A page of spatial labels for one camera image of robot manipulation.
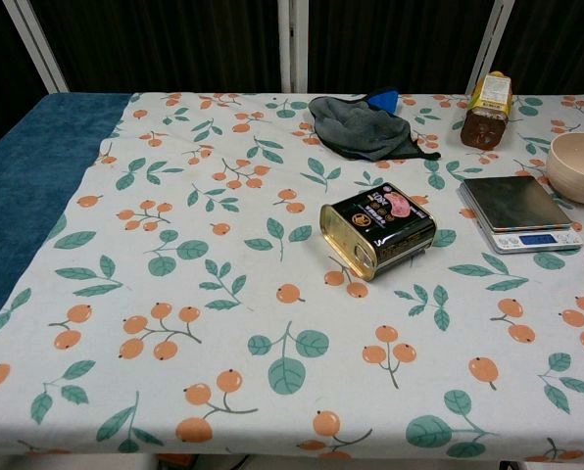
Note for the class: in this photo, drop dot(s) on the beige bowl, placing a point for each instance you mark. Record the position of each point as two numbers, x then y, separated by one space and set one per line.
569 171

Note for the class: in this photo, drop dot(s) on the silver digital kitchen scale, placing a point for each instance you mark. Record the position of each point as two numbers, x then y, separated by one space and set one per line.
512 201

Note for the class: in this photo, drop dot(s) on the white tablecloth with fruit print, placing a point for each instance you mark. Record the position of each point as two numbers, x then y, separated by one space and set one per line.
223 294

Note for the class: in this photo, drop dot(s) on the black luncheon meat can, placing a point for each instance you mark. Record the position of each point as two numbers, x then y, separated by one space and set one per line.
390 230

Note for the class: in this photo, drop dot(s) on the grey cloth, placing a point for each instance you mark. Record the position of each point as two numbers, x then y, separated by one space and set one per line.
360 127

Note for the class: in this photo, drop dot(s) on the blue cloth piece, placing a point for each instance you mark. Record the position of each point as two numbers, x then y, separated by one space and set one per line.
382 100

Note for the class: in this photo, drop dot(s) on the tea bottle with yellow label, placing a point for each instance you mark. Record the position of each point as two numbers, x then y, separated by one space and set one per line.
485 112

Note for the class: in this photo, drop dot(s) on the blue velvet cloth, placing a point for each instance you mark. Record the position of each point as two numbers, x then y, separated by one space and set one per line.
27 171

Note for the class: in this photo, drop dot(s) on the white metal frame post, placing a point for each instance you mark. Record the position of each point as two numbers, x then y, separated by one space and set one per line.
490 39
39 49
292 49

